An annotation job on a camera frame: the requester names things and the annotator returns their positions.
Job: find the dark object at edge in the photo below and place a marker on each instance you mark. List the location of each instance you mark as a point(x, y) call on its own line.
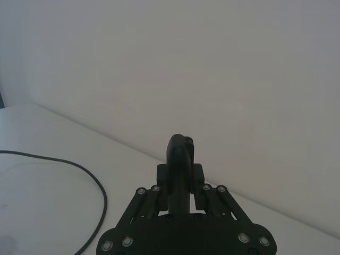
point(1, 99)

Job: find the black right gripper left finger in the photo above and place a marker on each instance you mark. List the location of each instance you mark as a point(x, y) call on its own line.
point(162, 175)

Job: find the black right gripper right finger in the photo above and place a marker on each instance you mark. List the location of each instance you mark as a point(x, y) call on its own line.
point(197, 175)

